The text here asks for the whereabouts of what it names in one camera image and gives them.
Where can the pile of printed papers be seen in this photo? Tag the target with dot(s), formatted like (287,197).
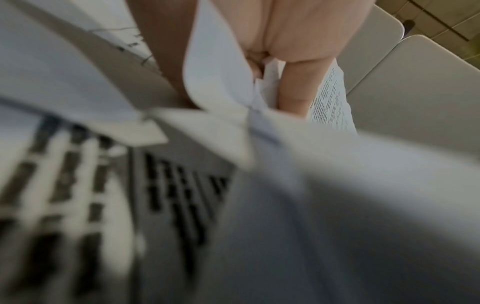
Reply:
(337,207)

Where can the person's left hand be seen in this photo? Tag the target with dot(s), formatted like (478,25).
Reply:
(307,35)

